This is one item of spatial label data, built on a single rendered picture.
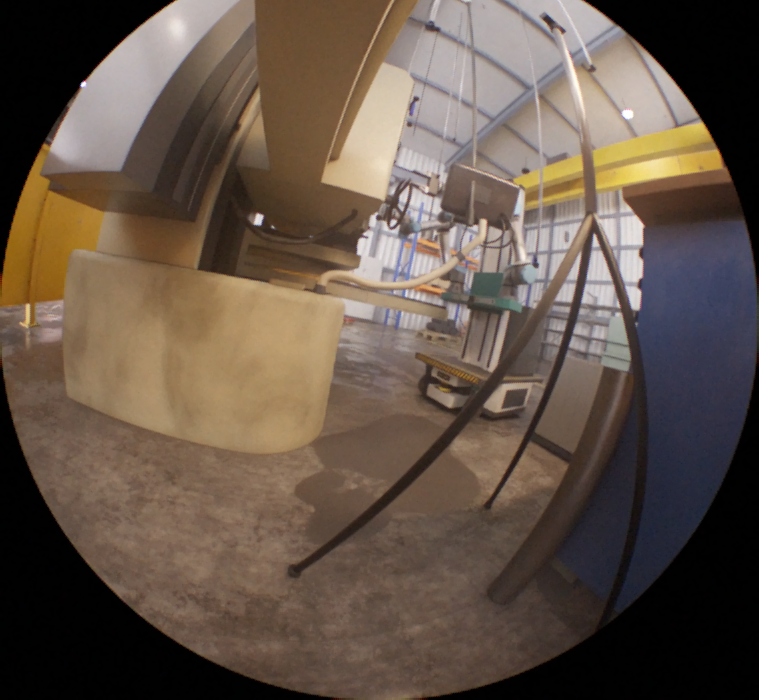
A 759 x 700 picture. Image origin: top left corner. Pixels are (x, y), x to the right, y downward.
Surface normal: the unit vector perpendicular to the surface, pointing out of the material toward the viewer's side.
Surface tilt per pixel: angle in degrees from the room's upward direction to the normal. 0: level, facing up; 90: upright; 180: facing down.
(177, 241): 90
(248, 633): 0
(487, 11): 169
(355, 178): 90
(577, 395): 90
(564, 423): 90
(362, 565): 0
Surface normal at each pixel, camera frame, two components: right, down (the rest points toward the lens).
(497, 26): -0.15, 0.98
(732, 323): -0.94, -0.19
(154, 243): 0.31, 0.12
